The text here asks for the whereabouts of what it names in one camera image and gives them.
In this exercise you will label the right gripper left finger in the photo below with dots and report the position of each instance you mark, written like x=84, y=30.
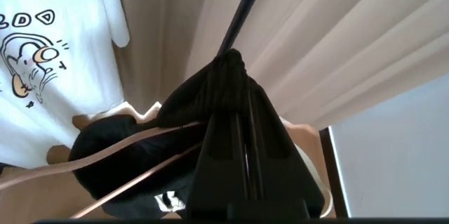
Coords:
x=221, y=171

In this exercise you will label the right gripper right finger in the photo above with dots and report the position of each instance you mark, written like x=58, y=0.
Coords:
x=280, y=175

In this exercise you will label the black garment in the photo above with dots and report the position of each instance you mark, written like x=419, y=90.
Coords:
x=140, y=150

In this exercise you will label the pink clothes hanger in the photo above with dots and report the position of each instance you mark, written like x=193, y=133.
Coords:
x=87, y=159

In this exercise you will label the white printed t-shirt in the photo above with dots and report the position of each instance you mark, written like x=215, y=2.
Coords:
x=70, y=76

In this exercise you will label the white laundry basket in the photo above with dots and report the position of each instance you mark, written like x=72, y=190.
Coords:
x=329, y=203

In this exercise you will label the black clothes rack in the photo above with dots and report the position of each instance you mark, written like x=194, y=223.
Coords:
x=242, y=10

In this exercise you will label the beige curtain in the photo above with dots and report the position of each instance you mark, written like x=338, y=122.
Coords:
x=333, y=41

